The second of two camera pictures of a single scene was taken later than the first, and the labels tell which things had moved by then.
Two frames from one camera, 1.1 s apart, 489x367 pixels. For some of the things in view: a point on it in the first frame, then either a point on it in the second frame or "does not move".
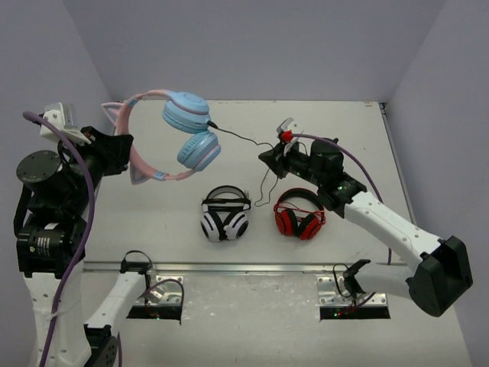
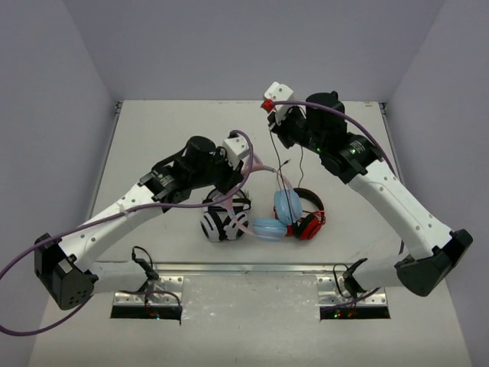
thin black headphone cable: (268, 171) to (282, 174)
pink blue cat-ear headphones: (189, 115) to (288, 209)
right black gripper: (276, 160) to (280, 129)
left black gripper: (113, 149) to (232, 177)
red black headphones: (290, 221) does not move
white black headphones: (225, 215) does not move
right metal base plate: (331, 292) does not move
